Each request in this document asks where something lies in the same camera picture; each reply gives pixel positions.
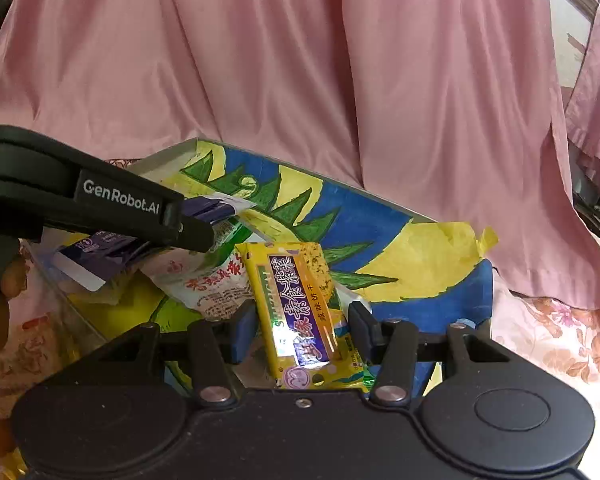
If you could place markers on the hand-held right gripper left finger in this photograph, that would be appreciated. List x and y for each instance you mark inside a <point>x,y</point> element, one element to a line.
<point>240,335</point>

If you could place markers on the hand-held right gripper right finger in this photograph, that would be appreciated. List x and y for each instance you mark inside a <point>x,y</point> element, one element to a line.
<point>362,332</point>

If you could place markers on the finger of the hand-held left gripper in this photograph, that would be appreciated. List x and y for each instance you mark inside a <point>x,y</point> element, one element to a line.
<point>120,200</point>

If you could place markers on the grey cardboard box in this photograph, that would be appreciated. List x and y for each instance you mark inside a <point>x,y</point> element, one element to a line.
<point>155,162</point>

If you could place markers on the white red snack packet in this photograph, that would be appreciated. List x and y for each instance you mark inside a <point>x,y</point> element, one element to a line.
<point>205,285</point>

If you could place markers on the yellow cracker packet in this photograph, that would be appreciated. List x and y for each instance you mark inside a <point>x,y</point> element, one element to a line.
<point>290,300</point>

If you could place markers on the navy blue snack packet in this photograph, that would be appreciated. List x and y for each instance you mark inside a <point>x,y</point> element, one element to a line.
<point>95,260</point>

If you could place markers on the painted paper sheet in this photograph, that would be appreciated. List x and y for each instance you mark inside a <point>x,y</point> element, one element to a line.
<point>370,220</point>

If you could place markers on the floral bed sheet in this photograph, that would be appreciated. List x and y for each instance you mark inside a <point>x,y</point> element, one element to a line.
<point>555,350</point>

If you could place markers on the pink curtain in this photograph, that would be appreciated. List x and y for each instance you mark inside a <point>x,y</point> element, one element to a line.
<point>330,85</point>

